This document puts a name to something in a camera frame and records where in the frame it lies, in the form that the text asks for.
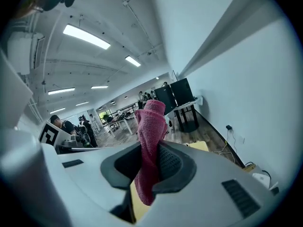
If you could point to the black-legged table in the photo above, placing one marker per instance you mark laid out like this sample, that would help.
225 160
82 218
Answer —
187 117

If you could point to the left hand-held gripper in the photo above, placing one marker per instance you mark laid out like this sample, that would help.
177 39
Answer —
49 134

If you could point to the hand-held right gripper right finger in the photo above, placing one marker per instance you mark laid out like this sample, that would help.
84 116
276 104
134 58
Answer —
203 174

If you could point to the pink cloth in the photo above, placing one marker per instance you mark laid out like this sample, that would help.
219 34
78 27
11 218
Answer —
151 131

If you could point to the white box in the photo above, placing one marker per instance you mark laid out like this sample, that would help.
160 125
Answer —
261 178

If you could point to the white ceiling air conditioner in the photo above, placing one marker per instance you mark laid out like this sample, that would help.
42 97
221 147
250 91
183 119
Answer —
22 53

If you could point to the black upright panel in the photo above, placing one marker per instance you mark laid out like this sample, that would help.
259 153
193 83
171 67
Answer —
165 98
181 91

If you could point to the yellow cardboard box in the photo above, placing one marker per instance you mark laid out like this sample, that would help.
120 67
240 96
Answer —
250 168

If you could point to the white desk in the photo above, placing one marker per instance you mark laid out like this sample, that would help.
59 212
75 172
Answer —
120 124

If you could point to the long ceiling light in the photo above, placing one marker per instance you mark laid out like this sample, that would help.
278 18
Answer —
99 87
86 36
132 61
61 91
82 103
57 110

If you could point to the black wall charger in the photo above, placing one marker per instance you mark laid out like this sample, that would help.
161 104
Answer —
229 127

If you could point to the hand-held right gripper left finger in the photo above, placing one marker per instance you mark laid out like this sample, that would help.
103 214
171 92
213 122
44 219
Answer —
94 174

